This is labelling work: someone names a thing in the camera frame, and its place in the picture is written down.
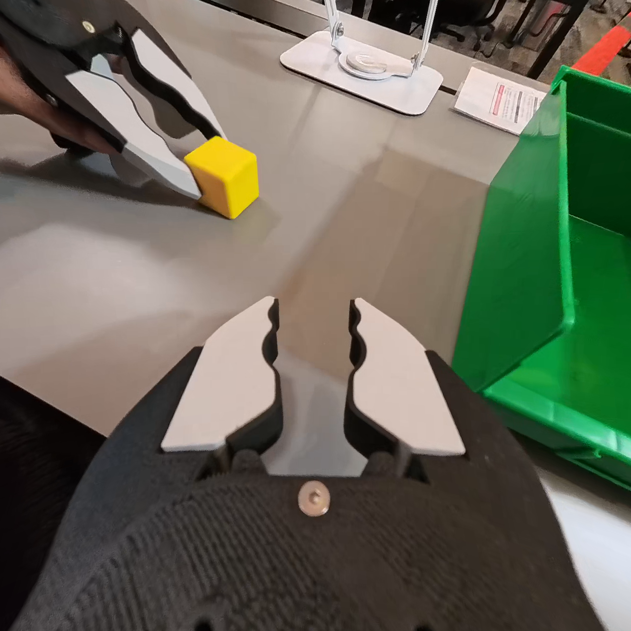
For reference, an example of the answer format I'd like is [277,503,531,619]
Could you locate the black desk mat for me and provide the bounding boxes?
[204,0,316,39]

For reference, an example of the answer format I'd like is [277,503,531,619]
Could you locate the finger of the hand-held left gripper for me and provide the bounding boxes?
[112,28,228,141]
[65,53,204,200]

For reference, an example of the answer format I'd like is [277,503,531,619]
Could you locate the person's dark clothed body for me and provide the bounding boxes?
[0,377,106,631]

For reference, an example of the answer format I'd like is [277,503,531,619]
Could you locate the laminated paper sheet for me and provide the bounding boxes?
[451,66,550,136]

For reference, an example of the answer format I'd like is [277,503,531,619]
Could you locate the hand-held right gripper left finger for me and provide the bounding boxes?
[161,296,284,473]

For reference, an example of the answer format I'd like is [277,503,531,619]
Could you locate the green plastic bin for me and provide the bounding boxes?
[451,65,631,491]

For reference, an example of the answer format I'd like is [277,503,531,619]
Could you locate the person's left hand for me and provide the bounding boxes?
[0,47,117,154]

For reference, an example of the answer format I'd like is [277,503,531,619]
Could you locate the document stand with white base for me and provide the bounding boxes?
[279,0,444,116]

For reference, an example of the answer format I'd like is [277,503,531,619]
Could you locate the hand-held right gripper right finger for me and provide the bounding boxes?
[343,297,466,480]

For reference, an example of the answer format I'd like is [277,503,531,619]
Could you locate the yellow cube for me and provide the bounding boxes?
[184,136,259,220]

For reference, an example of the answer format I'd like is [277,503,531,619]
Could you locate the orange traffic cone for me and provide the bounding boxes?
[572,25,631,77]

